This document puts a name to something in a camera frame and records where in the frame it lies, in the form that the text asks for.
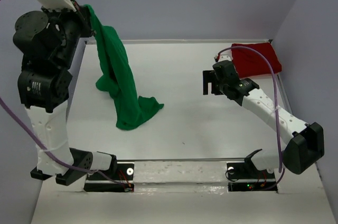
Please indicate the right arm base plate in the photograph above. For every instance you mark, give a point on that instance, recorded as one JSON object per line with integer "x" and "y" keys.
{"x": 244, "y": 177}

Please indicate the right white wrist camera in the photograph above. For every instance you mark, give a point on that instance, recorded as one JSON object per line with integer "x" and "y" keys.
{"x": 222, "y": 57}

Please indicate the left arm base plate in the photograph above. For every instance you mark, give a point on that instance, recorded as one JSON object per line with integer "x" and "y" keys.
{"x": 120, "y": 181}

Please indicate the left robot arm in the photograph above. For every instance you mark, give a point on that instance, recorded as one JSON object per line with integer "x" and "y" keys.
{"x": 48, "y": 40}

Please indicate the folded red t-shirt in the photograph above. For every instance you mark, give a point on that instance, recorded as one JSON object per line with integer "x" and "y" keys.
{"x": 248, "y": 63}

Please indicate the green t-shirt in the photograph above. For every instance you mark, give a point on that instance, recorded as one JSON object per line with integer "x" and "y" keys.
{"x": 117, "y": 78}

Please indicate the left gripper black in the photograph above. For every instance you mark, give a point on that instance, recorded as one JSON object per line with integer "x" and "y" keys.
{"x": 82, "y": 15}

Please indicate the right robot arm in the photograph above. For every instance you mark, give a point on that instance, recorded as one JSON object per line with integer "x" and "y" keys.
{"x": 299, "y": 144}

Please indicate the aluminium rail right edge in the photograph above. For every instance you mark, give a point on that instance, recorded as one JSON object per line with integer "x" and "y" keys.
{"x": 283, "y": 94}

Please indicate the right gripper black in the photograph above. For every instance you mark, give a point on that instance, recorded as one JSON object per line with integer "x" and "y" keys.
{"x": 209, "y": 76}

